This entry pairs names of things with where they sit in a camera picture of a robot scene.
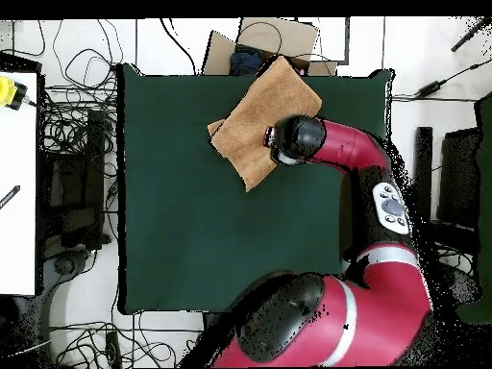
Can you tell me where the brown cardboard box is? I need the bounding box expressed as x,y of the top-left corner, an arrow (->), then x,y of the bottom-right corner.
201,16 -> 339,77

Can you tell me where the black marker pen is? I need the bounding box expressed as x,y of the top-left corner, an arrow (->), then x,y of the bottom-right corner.
0,184 -> 21,210

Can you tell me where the white board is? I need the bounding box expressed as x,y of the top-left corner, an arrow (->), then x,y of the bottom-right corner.
0,71 -> 38,296

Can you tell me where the black upright bar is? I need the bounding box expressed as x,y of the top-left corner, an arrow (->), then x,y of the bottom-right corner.
413,126 -> 434,224

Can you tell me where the yellow and black tool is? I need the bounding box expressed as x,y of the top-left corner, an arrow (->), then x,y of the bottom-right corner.
0,75 -> 29,111

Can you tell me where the dark blue garment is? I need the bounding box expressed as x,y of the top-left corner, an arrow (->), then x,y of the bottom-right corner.
229,47 -> 264,77

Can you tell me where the thin black rod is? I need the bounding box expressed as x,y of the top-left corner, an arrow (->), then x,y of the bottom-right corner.
450,16 -> 492,53

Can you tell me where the black monitor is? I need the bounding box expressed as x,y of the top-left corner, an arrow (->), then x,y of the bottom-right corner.
437,128 -> 481,232

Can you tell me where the dark green table cloth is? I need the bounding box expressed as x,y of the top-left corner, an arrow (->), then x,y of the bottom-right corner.
116,62 -> 397,314

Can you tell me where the dark grey stand base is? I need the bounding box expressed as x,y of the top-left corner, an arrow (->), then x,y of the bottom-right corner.
41,249 -> 90,293

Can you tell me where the black power adapter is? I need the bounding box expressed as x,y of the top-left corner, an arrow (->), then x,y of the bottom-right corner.
414,79 -> 448,98

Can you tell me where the black power strip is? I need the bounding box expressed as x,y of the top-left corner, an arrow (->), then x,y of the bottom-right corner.
105,331 -> 122,368

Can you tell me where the tan terry towel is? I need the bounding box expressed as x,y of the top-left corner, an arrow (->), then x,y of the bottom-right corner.
207,55 -> 323,192

